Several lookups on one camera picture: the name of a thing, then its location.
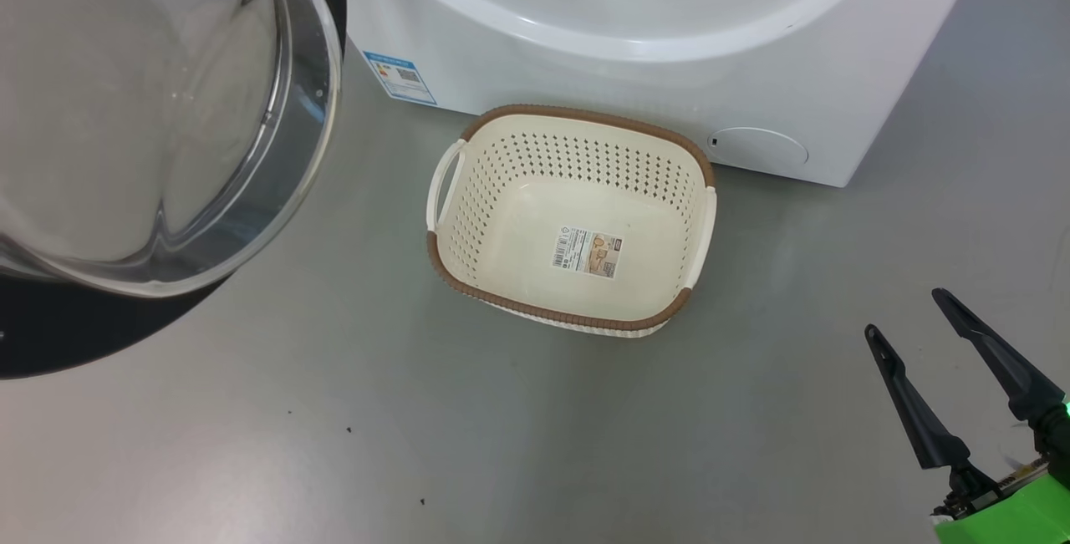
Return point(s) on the paper label in basket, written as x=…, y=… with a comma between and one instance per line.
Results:
x=587, y=252

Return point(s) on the cream laundry basket brown rim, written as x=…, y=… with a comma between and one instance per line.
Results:
x=493, y=218

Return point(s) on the blue energy label sticker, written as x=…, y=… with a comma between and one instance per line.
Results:
x=399, y=76

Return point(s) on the round white filter cover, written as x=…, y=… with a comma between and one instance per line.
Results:
x=759, y=148

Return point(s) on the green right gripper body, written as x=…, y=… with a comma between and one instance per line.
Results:
x=1020, y=515

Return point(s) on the white washing machine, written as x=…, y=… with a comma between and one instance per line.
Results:
x=669, y=43

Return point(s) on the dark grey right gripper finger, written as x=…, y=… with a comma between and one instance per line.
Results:
x=1003, y=364
x=915, y=410

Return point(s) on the round glass washing machine door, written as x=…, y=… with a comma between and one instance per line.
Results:
x=150, y=109

